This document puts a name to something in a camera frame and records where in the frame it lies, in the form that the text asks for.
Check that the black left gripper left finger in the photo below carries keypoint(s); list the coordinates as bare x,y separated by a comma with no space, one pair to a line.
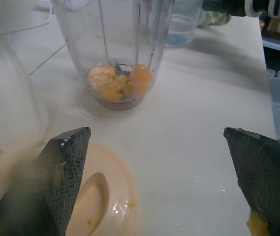
63,172

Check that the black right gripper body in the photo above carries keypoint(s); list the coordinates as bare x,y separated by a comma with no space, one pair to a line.
223,7

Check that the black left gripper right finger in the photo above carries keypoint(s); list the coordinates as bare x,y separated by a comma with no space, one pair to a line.
260,172

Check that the pale orange segment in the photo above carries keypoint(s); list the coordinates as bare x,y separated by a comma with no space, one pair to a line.
105,79

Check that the bright orange segment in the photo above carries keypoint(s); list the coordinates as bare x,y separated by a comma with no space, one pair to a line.
142,77

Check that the transparent blender jar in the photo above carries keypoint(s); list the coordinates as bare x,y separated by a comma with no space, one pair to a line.
115,44

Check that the cream blender jar lid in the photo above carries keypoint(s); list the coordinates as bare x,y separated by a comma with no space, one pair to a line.
110,177

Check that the white blender base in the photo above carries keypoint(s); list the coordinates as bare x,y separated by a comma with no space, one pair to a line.
4,98

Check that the pale green cloth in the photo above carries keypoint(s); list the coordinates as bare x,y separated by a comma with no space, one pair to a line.
216,19

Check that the clear plastic measuring cup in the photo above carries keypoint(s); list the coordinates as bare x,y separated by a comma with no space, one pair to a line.
181,27

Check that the orange pulp lump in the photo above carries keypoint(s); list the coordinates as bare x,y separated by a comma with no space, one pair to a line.
258,225

